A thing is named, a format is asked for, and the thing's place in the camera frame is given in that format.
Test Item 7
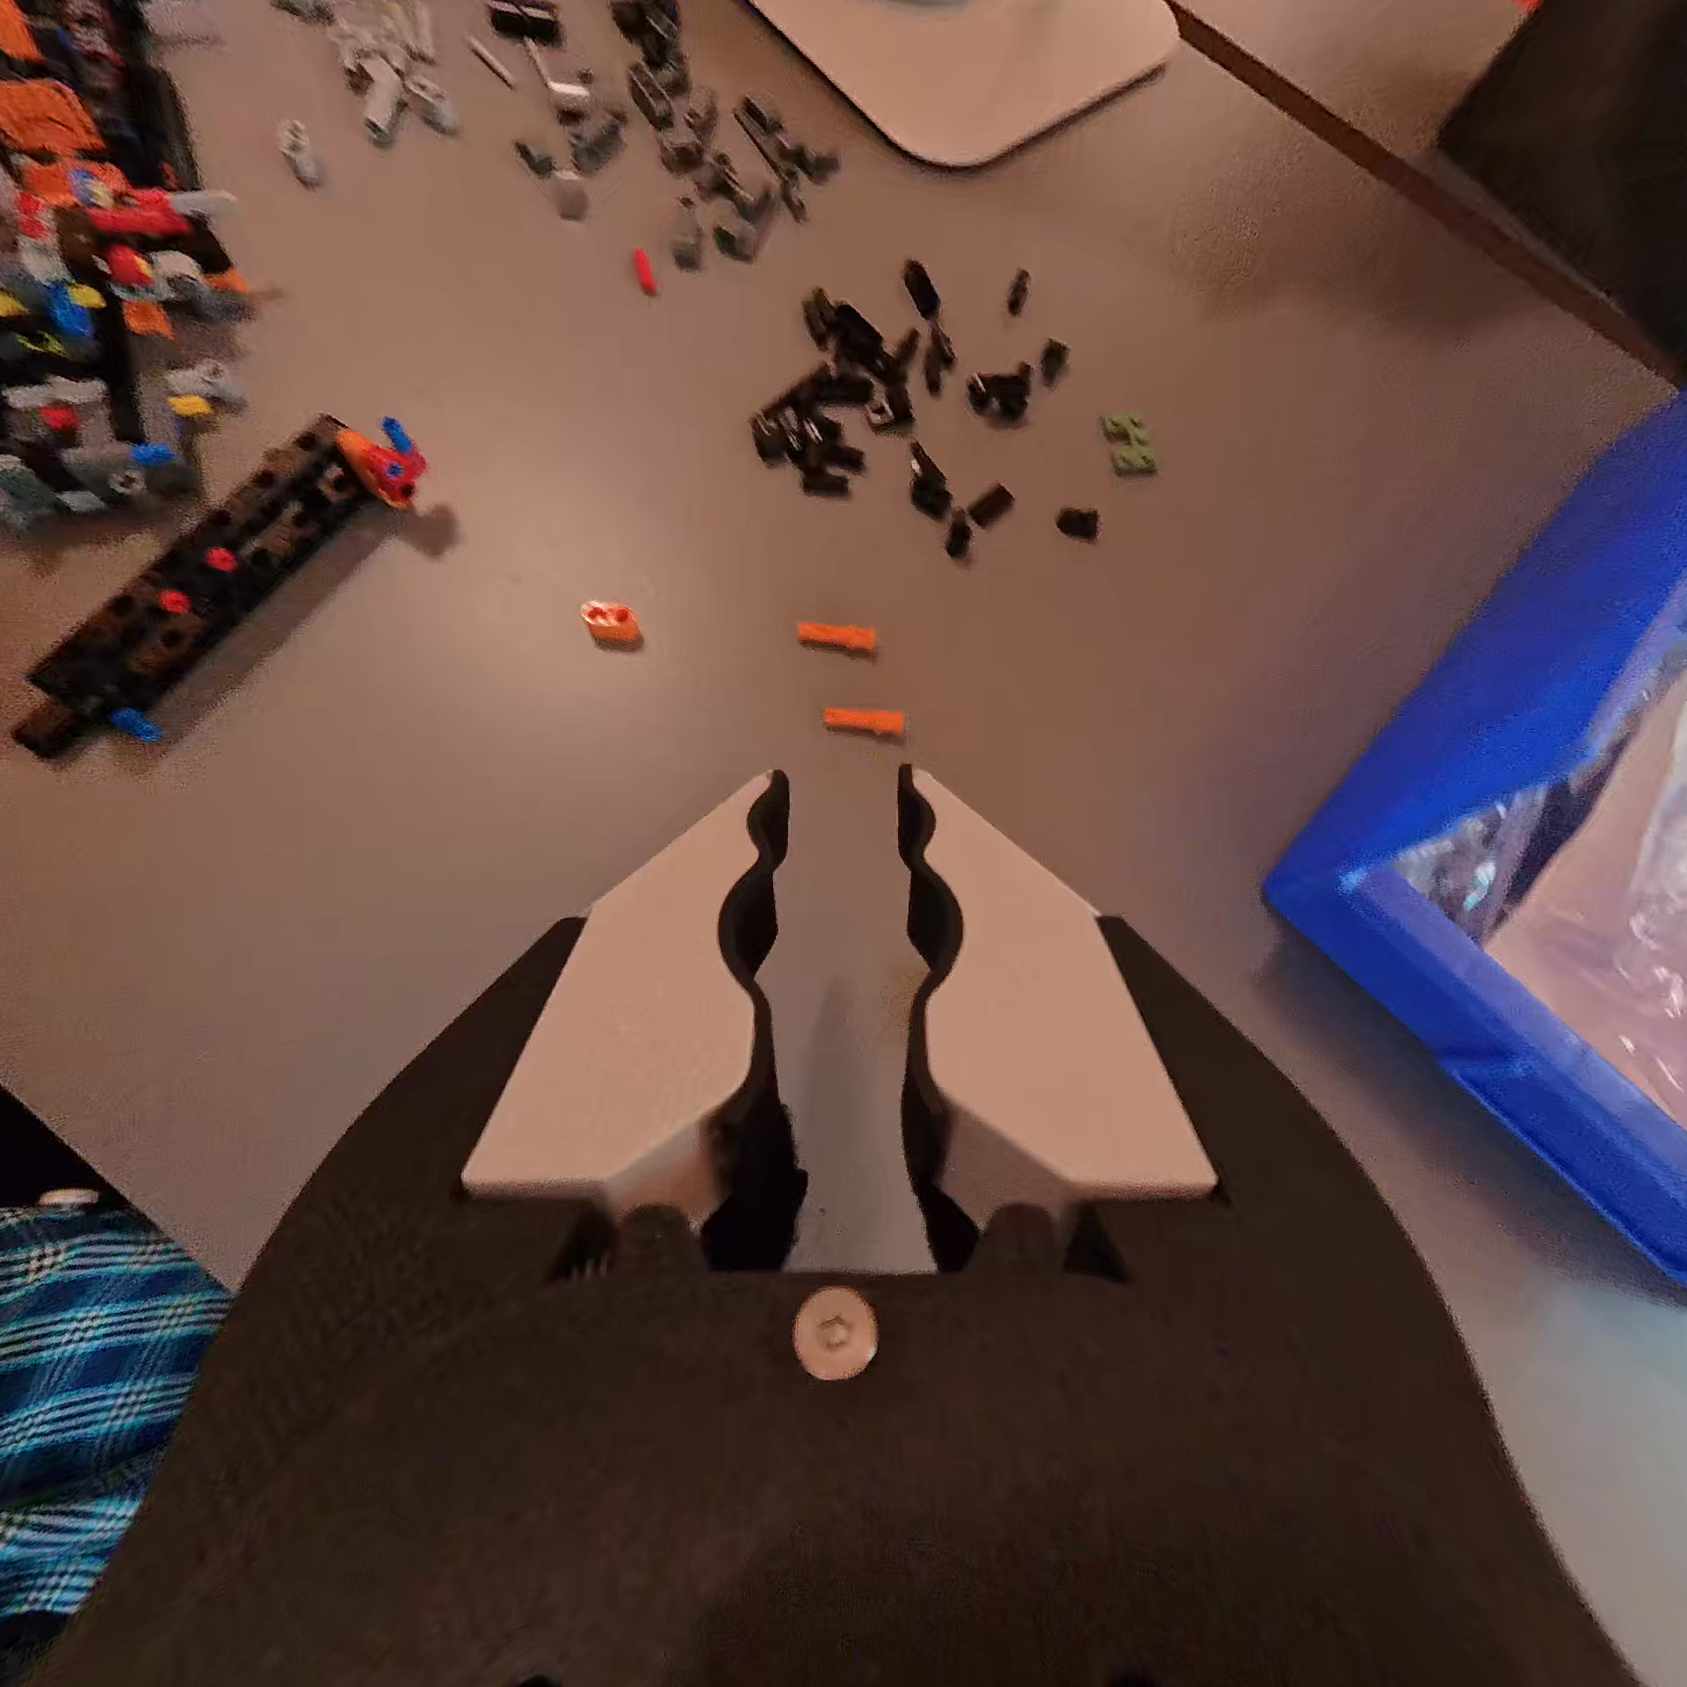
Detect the pile of black lego pieces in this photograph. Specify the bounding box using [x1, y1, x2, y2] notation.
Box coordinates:
[750, 254, 1101, 561]

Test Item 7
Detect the short black lego beam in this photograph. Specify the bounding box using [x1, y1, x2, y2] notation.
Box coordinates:
[10, 527, 225, 762]

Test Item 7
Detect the clear plastic bag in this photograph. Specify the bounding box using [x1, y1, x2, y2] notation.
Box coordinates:
[1383, 630, 1687, 1136]

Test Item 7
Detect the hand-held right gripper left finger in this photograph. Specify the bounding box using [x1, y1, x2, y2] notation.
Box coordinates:
[459, 768, 791, 1208]

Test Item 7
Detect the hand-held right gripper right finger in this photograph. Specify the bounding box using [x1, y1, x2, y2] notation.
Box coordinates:
[898, 762, 1218, 1209]

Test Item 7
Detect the pile of grey lego pieces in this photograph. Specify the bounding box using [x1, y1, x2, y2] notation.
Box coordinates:
[268, 0, 847, 263]

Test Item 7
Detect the multicoloured lego build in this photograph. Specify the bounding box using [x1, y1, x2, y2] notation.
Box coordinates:
[0, 0, 251, 527]

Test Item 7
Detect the blue plastic bin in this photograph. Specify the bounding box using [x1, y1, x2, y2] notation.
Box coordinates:
[1261, 396, 1687, 1285]

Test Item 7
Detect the white monitor stand base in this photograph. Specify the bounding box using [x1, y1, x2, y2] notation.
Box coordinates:
[742, 0, 1182, 168]

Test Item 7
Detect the blue plaid shirt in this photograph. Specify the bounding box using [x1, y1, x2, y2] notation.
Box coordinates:
[0, 1194, 233, 1624]

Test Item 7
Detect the long black lego beam assembly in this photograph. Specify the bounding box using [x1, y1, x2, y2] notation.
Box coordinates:
[26, 412, 431, 745]

